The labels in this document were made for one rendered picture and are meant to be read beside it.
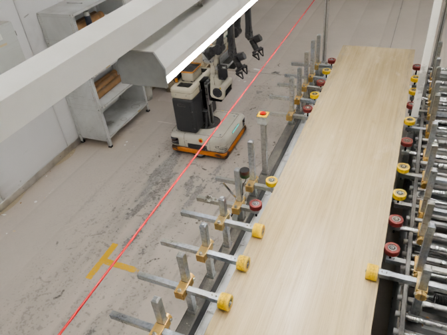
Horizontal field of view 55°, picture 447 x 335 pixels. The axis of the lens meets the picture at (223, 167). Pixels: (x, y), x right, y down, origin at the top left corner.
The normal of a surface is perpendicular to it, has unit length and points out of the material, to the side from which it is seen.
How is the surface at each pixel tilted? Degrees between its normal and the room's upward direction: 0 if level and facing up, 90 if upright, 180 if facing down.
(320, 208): 0
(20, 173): 90
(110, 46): 90
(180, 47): 60
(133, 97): 90
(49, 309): 0
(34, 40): 90
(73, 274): 0
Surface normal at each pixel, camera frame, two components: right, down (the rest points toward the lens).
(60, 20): -0.38, 0.58
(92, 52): 0.92, 0.17
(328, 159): -0.09, -0.80
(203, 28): 0.76, -0.25
